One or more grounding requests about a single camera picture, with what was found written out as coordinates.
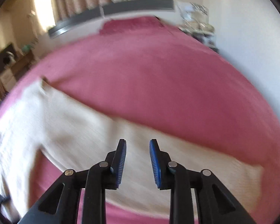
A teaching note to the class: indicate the white bedside shelf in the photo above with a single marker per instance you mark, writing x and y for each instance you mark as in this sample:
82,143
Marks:
196,25

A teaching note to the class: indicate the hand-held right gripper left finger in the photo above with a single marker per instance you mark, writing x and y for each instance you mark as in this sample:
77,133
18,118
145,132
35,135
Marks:
121,165

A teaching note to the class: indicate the cream knit sweater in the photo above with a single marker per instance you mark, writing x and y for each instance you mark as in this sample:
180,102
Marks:
84,133

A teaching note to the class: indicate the white and grey headboard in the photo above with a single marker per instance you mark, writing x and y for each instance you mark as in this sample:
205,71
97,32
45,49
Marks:
135,5

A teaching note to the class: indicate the wooden desk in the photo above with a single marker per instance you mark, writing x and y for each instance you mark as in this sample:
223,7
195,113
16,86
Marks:
23,61

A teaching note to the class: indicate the pink fleece bed blanket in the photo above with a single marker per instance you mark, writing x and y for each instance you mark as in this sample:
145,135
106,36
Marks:
165,79

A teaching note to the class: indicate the black monitor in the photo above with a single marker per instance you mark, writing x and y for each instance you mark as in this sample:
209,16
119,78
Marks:
0,61

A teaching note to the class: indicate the teal box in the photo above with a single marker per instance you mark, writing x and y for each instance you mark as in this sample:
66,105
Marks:
26,49

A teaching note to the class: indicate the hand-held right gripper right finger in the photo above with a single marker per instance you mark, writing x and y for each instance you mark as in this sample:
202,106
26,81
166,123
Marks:
154,165

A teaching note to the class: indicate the pink pillow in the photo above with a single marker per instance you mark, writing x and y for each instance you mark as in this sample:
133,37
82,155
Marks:
130,25

